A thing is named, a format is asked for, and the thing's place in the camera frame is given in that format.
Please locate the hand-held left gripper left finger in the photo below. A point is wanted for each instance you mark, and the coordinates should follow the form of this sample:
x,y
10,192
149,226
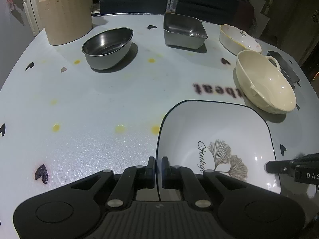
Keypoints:
x,y
151,170

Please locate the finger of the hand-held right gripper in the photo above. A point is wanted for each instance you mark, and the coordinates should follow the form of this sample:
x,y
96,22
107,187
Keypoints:
x,y
279,167

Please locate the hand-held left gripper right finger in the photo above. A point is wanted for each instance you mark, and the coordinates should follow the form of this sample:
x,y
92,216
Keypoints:
x,y
165,171

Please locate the square white leaf print plate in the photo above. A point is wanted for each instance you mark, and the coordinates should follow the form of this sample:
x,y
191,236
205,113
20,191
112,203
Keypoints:
x,y
214,127

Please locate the rectangular steel container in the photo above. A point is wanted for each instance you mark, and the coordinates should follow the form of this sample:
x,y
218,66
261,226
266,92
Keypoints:
x,y
286,66

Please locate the oval steel bowl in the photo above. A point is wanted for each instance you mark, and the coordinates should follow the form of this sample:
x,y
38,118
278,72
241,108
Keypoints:
x,y
107,47

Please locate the white floral bowl yellow rim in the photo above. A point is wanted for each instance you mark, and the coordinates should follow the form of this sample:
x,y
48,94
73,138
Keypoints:
x,y
240,38

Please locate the square steel container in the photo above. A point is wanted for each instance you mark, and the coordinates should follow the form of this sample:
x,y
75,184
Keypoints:
x,y
183,32

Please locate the white heart print tablecloth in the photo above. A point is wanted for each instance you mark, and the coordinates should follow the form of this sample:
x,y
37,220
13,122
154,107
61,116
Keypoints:
x,y
99,104

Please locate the maroon upholstered chair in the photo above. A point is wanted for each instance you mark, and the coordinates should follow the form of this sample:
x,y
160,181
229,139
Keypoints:
x,y
245,16

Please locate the beige wooden cylinder stand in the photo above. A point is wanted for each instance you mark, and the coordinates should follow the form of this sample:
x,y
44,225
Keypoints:
x,y
66,17

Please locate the white kitchen cabinet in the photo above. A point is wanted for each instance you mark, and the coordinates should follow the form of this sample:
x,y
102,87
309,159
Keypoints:
x,y
31,12

